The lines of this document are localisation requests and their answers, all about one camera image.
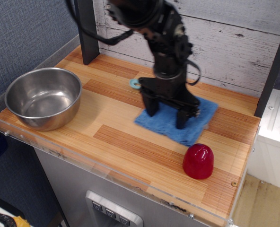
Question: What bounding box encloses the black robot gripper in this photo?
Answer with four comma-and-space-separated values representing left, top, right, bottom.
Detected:
139, 68, 200, 129

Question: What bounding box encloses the blue cloth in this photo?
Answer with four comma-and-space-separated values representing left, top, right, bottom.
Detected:
134, 97, 218, 147

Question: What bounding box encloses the light blue dish brush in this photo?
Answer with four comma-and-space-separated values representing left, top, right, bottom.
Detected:
129, 79, 141, 90

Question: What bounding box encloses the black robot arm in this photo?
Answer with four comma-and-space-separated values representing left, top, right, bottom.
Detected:
108, 0, 200, 129

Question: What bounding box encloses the red plastic dome cup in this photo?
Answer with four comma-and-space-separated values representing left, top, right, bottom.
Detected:
183, 143, 214, 180

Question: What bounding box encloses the white metal side cabinet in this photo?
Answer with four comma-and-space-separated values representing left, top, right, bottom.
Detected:
247, 89, 280, 187

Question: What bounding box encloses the stainless steel bowl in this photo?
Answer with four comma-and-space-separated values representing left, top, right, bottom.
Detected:
4, 68, 82, 131

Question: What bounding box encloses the silver button control panel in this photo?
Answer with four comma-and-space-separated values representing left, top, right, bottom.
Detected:
85, 190, 144, 227

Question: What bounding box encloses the clear acrylic edge guard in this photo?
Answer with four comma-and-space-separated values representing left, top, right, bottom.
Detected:
0, 108, 260, 227

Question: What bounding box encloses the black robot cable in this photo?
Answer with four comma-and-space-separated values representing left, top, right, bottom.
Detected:
65, 0, 134, 46

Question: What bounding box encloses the dark left frame post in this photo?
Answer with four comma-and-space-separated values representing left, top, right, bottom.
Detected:
73, 0, 100, 66

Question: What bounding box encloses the dark frame post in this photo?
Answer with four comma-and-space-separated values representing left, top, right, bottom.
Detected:
254, 44, 280, 118
73, 0, 100, 66

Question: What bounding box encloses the dark right frame post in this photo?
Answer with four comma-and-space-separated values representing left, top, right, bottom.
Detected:
254, 44, 280, 118

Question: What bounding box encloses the black yellow braided cable bundle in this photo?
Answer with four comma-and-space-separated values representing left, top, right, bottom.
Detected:
0, 209, 31, 227

